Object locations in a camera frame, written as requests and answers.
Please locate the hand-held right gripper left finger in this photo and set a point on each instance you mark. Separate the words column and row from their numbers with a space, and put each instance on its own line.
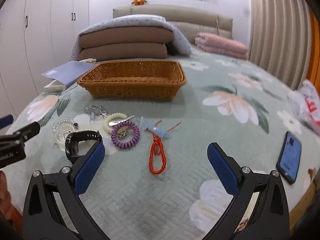
column 90, row 167

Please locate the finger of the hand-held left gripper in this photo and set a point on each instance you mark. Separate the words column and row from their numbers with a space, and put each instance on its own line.
column 6, row 121
column 25, row 132

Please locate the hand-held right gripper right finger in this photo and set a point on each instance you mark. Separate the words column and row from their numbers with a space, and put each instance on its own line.
column 222, row 170

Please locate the black wrist watch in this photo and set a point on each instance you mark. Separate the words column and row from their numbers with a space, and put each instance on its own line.
column 75, row 145

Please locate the brown wicker basket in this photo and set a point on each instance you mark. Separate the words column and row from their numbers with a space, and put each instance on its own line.
column 130, row 87

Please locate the silver hair clip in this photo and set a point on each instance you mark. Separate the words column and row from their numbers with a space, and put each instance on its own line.
column 122, row 120

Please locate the green floral bedspread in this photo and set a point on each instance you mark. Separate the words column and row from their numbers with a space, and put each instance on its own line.
column 175, row 205

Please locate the black smartphone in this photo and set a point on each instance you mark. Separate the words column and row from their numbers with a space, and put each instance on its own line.
column 290, row 157

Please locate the blue cover book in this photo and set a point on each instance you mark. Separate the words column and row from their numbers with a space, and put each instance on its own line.
column 67, row 72

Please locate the cream cloth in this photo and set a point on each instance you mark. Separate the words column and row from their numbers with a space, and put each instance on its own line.
column 88, row 60

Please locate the white wardrobe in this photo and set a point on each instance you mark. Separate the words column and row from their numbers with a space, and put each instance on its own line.
column 37, row 30

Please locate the clear plastic bag red print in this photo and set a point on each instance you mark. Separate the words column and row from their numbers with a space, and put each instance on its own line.
column 307, row 100

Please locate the pink folded blanket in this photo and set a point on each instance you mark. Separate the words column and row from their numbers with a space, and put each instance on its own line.
column 220, row 45

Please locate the brown folded quilt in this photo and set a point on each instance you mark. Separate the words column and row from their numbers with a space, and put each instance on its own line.
column 125, row 37

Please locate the beige pleated curtain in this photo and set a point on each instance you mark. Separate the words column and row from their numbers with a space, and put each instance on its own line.
column 277, row 30

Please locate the orange wooden door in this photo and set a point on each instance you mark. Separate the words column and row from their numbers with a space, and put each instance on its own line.
column 315, row 50

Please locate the beige padded headboard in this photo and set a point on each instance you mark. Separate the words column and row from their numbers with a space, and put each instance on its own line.
column 195, row 15

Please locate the orange plush toy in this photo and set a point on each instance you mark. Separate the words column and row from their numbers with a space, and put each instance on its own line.
column 139, row 1

